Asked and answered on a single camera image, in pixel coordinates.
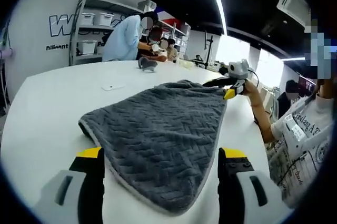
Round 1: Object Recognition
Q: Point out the white chest device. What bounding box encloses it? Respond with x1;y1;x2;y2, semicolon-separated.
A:
284;115;309;140

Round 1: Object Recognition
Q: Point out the ceiling air conditioner unit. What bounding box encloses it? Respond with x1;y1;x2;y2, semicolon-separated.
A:
275;0;311;25

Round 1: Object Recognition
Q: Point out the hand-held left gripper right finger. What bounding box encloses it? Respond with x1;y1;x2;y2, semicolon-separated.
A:
217;147;294;224

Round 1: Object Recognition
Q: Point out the white table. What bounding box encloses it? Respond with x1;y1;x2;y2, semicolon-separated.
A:
0;59;272;224

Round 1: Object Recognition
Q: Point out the grey metal shelf rack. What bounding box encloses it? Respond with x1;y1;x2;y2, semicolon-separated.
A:
68;0;191;67

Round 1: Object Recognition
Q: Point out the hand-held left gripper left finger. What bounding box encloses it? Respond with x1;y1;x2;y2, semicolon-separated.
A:
33;147;105;224

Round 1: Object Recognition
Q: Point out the white card on table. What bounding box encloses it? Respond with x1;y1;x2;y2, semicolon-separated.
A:
101;82;127;92

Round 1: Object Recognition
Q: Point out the person's printed white shirt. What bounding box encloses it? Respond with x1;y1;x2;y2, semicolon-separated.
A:
266;91;333;209

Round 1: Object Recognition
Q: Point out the small grey folded cloth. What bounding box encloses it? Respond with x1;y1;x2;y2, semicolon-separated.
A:
137;56;159;74

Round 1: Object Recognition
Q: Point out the grey towel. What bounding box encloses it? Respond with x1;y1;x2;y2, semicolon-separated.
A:
78;79;227;216

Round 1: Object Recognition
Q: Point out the person's right hand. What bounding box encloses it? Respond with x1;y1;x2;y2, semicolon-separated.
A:
242;80;262;107

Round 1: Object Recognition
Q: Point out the white storage box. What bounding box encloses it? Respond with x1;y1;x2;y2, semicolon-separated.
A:
80;12;97;27
96;12;116;27
78;39;97;55

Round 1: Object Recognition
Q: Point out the long ceiling light strip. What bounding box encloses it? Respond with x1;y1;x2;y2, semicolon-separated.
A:
204;0;230;37

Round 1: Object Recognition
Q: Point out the purple rolled mat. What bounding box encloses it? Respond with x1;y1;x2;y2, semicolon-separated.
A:
0;48;16;59

